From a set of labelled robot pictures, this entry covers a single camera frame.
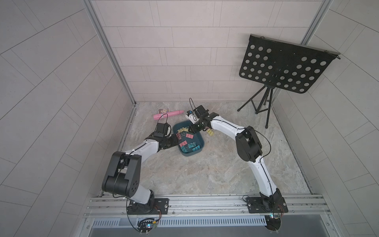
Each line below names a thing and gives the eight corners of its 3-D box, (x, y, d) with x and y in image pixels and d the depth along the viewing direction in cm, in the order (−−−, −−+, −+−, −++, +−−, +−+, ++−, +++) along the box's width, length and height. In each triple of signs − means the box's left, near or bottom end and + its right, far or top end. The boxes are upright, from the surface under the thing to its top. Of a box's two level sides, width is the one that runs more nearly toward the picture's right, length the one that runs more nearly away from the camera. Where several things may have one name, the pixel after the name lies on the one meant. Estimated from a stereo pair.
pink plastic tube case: (154, 120, 107) (153, 118, 105) (153, 117, 109) (152, 115, 107) (184, 112, 112) (184, 111, 110) (183, 109, 114) (183, 108, 112)
